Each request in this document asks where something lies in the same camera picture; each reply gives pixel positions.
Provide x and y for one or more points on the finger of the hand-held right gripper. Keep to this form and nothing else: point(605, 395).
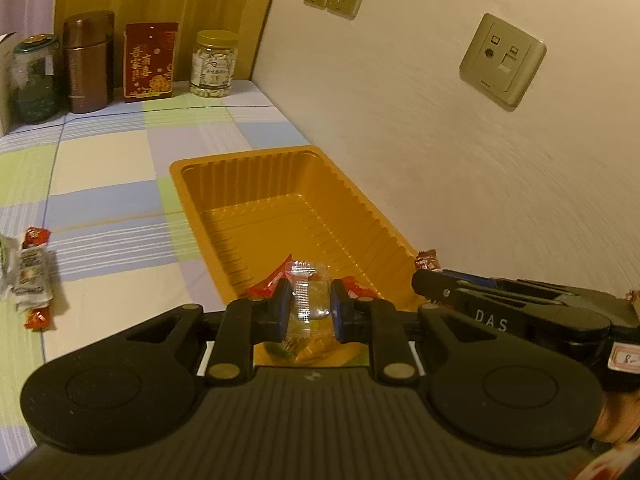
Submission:
point(505, 286)
point(480, 312)

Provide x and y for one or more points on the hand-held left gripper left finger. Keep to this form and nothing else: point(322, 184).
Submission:
point(272, 317)

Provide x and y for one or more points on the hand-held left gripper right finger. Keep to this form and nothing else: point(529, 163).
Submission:
point(350, 317)

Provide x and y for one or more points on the green candy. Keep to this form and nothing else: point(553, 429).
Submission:
point(284, 351)

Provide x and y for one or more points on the yellow candy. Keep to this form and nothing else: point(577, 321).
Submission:
point(320, 347)

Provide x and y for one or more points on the clear candy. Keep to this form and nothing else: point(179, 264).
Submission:
point(310, 290)

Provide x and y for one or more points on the dark red candy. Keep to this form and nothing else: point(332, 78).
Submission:
point(427, 261)

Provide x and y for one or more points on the orange plastic tray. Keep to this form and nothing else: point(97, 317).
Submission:
point(280, 210)

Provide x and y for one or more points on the grey snack packet red ends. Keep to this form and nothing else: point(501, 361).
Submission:
point(32, 275)

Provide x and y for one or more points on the green-edged silver snack packet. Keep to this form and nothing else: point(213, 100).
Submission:
point(5, 265)

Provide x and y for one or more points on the person's right hand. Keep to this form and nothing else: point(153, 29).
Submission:
point(617, 417)

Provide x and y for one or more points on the red white printed cloth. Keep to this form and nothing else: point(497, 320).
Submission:
point(615, 462)

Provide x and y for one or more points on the plastic jar of nuts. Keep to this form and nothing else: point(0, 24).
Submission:
point(214, 65)

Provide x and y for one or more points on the red gift box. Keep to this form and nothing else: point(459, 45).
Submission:
point(150, 62)

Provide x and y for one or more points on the brown thermos flask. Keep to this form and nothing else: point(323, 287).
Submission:
point(89, 62)

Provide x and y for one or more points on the glass jar dark lid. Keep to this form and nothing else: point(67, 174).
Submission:
point(35, 82)

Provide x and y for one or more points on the white product box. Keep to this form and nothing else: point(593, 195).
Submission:
point(6, 85)

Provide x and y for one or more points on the beige wall data socket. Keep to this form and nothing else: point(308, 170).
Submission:
point(502, 57)

